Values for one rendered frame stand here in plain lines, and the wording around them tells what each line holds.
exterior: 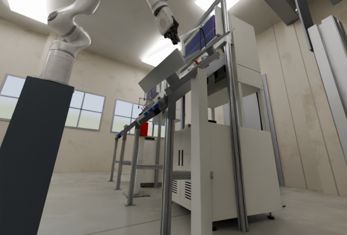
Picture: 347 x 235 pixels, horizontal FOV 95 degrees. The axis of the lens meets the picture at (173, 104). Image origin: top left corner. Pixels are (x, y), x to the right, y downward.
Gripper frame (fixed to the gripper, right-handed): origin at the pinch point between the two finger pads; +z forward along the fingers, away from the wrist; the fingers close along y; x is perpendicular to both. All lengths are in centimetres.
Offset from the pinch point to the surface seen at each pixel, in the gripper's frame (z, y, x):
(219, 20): -16, -14, 78
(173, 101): 27.9, -17.0, -5.4
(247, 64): 29, -11, 85
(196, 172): 58, 1, -26
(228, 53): 14, -11, 62
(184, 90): 25.0, -20.0, 9.1
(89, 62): -172, -409, 94
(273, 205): 124, -10, 27
